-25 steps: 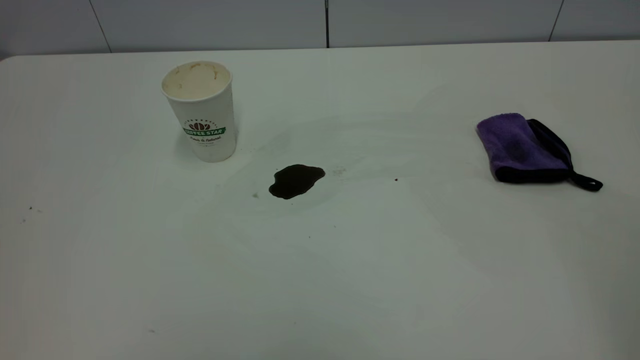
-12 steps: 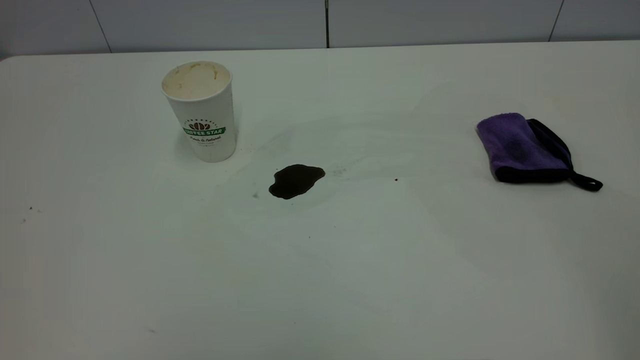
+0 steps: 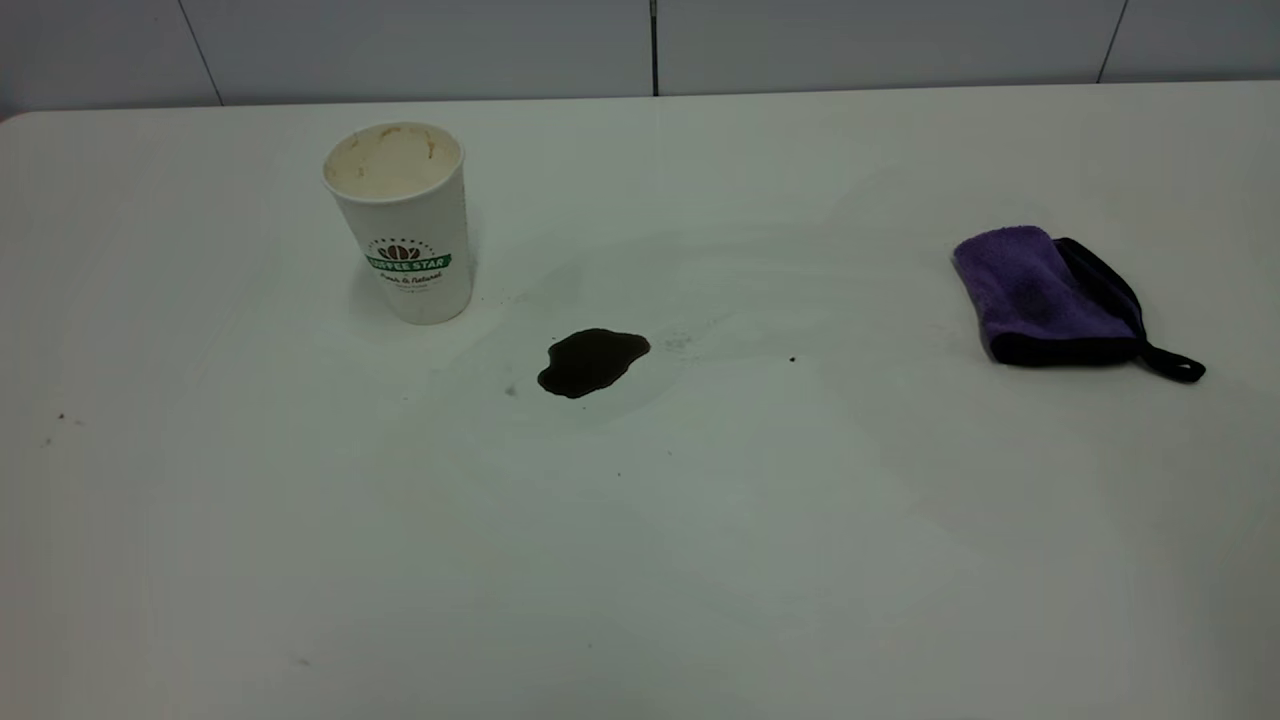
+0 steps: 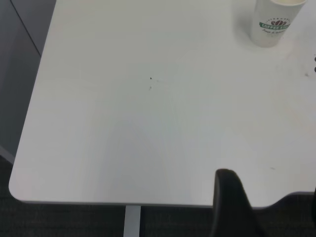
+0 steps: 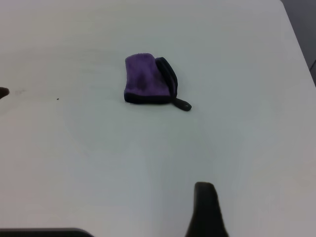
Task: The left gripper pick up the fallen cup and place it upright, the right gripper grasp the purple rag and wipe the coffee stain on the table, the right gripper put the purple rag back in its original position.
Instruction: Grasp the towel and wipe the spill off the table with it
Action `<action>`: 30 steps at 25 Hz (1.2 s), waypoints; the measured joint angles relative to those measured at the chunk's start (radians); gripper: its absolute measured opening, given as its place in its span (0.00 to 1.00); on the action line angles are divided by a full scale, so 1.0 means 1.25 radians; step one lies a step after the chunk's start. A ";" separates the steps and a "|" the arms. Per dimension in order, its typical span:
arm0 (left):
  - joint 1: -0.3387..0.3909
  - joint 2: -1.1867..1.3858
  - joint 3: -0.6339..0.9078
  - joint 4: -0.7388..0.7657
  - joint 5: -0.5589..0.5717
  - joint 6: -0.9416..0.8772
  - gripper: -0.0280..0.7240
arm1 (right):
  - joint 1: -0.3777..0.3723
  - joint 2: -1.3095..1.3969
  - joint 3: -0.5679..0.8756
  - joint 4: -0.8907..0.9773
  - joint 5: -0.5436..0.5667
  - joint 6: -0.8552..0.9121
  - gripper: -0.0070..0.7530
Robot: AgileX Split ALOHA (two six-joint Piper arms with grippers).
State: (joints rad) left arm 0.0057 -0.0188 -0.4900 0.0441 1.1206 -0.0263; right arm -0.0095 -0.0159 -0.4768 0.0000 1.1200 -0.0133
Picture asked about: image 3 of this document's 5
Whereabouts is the white paper coffee cup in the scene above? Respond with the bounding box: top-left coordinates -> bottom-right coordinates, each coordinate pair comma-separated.
322,121 -> 475,326

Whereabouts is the purple cloth with black trim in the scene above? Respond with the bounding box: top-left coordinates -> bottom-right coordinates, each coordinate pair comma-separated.
951,225 -> 1207,384

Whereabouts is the dark brown coffee spill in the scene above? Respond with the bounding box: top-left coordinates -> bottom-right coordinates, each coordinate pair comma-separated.
537,328 -> 652,400

